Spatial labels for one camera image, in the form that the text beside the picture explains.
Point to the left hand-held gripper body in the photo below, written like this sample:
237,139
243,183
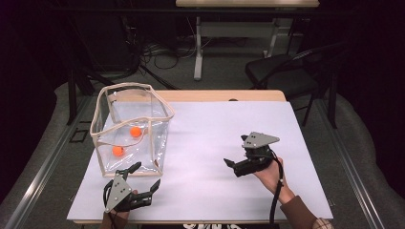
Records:
119,192

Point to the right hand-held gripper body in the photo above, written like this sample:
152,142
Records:
259,140

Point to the clear plastic bag beige trim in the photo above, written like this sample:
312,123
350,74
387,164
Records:
127,159

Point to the orange ball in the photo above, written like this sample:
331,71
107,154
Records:
118,151
136,131

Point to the person's left hand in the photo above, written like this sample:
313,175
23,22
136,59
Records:
120,216

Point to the person's right hand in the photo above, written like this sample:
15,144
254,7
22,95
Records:
272,178

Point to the wooden table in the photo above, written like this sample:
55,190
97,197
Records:
207,95

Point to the person's black printed shirt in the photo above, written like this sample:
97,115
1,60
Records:
207,226

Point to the black folding chair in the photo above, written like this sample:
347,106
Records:
273,68

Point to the black metal stand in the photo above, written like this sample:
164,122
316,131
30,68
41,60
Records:
72,95

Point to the white-legged desk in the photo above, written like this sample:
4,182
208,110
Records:
198,47

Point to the metal floor rail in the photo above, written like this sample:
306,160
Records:
41,175
353,178

